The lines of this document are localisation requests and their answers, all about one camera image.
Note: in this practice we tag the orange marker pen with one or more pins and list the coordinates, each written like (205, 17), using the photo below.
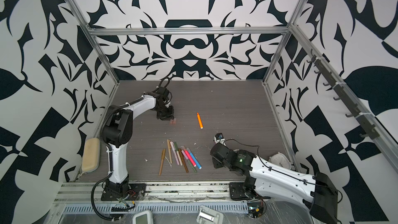
(200, 121)

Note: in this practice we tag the beige sponge block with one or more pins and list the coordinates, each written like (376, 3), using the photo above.
(91, 155)

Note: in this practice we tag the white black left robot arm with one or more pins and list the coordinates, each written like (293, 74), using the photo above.
(115, 133)

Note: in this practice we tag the blue marker pen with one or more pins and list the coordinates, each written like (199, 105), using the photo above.
(196, 163)

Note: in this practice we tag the brown marker pen far left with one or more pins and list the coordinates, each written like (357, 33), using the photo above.
(162, 161)

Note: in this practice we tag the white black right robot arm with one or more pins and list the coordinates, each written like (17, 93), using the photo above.
(264, 180)

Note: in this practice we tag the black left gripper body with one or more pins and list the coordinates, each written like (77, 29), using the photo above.
(166, 113)

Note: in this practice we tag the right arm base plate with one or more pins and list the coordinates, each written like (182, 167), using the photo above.
(238, 193)

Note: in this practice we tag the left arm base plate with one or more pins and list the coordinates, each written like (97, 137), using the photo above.
(131, 192)

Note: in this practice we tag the white handheld device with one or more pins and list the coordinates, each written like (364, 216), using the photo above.
(144, 217)

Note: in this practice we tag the light pink marker pen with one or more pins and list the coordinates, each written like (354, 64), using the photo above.
(174, 152)

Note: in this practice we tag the small electronics board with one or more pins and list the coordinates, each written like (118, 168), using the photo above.
(256, 209)

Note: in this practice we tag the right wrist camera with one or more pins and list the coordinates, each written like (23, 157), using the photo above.
(219, 138)

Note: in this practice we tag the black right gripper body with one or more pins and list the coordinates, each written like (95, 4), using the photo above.
(216, 164)

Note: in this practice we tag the silver metal bracket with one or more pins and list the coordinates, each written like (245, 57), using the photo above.
(209, 216)

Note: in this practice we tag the green marker pen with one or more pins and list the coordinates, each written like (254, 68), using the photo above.
(175, 144)

